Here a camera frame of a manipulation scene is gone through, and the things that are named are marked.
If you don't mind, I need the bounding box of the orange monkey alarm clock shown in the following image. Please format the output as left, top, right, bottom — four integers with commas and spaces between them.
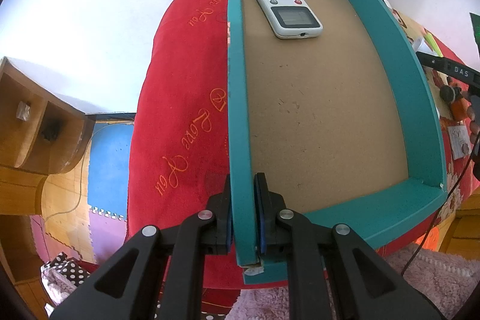
439, 76, 469, 122

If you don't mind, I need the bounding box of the lime green utility knife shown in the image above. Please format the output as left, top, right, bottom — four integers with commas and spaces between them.
424, 31, 443, 57

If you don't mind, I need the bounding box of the teal cardboard tray box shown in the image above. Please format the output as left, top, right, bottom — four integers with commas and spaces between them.
228, 0, 448, 287

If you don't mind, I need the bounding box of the white air conditioner remote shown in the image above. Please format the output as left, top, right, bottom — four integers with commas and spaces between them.
256, 0, 323, 40

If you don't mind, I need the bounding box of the white jar orange label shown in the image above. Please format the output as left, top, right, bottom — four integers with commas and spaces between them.
412, 37, 439, 57

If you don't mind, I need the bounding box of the person's right hand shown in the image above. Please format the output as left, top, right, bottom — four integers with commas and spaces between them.
467, 106, 480, 145

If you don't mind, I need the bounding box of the small ID card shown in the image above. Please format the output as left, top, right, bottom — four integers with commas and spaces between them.
448, 124, 471, 160

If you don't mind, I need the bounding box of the polka dot gift bag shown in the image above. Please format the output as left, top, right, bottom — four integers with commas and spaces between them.
40, 253, 90, 305

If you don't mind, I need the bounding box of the pink fluffy rug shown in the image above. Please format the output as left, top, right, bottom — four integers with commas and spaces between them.
226, 249, 479, 319

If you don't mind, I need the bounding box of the blue foam floor mat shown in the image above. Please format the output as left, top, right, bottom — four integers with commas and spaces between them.
87, 123, 134, 219

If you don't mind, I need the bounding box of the black object on shelf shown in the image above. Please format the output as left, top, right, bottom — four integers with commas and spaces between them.
41, 119, 62, 142

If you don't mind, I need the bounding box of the wooden bedside shelf unit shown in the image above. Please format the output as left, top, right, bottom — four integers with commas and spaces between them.
1, 58, 95, 215

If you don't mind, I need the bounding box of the small clear bag on shelf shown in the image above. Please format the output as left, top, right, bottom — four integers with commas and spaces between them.
16, 101, 31, 122

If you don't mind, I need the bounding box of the black cable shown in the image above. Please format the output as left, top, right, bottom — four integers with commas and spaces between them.
400, 133, 480, 278

